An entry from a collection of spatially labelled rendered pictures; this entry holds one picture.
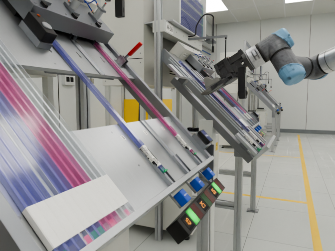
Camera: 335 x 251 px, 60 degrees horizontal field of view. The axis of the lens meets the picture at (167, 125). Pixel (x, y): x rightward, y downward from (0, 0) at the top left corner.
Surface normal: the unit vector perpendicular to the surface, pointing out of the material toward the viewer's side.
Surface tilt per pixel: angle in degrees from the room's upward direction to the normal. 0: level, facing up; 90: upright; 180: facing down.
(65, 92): 90
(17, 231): 45
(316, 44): 90
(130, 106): 90
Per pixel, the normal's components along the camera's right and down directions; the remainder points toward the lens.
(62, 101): 0.92, 0.04
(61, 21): 0.65, 0.73
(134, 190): 0.65, -0.68
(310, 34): -0.40, 0.09
